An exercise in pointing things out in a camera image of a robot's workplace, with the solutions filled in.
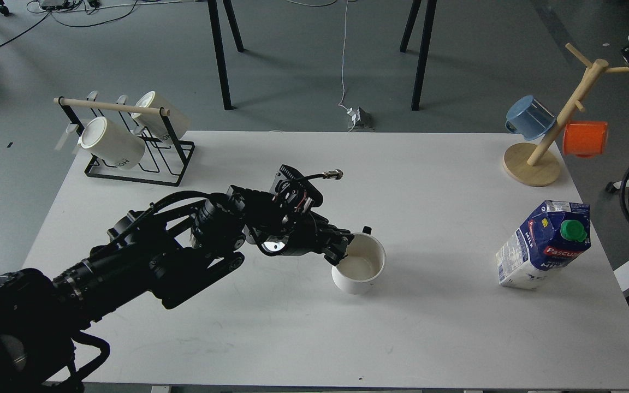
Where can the black table legs right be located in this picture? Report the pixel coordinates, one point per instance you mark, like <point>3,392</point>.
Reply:
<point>423,53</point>

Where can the cream mug front on rack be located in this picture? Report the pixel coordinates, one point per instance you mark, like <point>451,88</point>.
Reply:
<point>112,143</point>

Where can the blue mug on tree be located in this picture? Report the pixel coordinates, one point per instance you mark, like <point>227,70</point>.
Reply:
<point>529,118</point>

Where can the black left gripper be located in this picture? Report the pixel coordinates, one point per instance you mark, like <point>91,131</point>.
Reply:
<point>281,221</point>

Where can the black table legs left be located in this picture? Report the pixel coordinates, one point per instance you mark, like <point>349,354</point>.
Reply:
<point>218,44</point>

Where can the orange mug on tree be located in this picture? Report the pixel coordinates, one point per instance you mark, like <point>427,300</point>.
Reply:
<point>585,139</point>

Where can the blue white milk carton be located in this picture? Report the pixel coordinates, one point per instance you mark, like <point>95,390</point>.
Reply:
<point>552,236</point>

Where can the grey floor power socket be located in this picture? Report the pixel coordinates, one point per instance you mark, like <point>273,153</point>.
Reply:
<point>360,119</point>

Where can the white smiley face mug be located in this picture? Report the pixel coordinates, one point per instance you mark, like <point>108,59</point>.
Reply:
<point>362,266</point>

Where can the black wire mug rack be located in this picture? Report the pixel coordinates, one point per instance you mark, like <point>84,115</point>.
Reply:
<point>161,126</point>

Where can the black table legs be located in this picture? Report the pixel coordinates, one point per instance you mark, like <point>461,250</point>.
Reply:
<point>423,53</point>
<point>218,44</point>

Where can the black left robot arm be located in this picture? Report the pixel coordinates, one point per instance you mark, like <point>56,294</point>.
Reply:
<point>179,246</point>

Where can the wooden mug tree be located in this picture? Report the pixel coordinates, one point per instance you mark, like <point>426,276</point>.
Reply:
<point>533,165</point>

